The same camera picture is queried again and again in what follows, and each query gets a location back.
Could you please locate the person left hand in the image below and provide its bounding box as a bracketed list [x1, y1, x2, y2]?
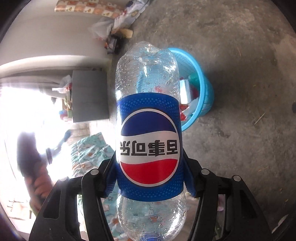
[25, 165, 53, 215]

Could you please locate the patterned tall cardboard box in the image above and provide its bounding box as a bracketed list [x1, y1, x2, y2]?
[54, 0, 125, 19]

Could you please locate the clear Pepsi plastic bottle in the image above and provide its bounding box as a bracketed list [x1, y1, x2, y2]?
[115, 41, 187, 240]

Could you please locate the dark grey cabinet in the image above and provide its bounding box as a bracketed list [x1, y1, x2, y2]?
[72, 70, 109, 123]

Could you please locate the floral turquoise bed quilt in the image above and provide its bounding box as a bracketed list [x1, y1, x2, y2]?
[71, 133, 129, 240]

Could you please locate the blue plastic waste basket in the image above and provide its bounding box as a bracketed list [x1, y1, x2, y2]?
[169, 48, 214, 131]

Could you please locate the white plastic bag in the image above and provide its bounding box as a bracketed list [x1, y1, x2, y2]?
[88, 17, 114, 41]

